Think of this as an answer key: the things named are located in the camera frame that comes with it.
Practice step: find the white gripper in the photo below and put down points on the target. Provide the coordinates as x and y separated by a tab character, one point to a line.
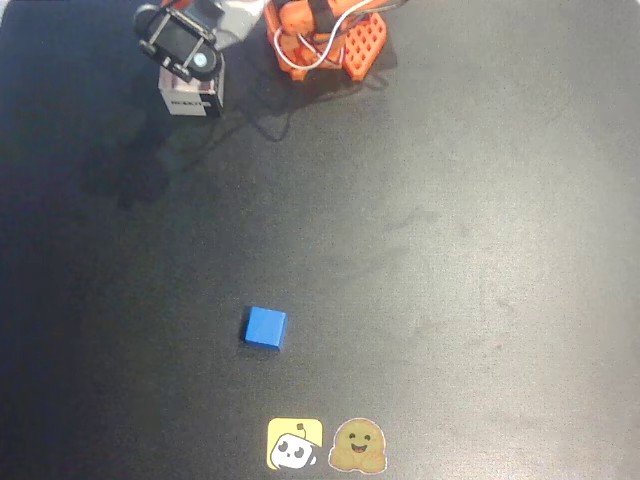
176	46

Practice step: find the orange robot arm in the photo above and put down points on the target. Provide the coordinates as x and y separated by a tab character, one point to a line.
300	20

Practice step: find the white cardboard box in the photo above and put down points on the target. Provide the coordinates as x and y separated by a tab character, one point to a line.
192	97

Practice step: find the blue cube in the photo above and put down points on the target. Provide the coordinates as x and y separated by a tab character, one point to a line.
266	327

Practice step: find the black desk mat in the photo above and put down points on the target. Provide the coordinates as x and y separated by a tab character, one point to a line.
450	250

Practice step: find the yellow robot face sticker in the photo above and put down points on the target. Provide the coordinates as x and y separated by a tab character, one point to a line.
292	445

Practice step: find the hugging face emoji sticker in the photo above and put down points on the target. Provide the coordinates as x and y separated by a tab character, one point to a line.
357	445

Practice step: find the black gripper-mounted camera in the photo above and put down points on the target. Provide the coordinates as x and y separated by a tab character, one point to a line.
175	40

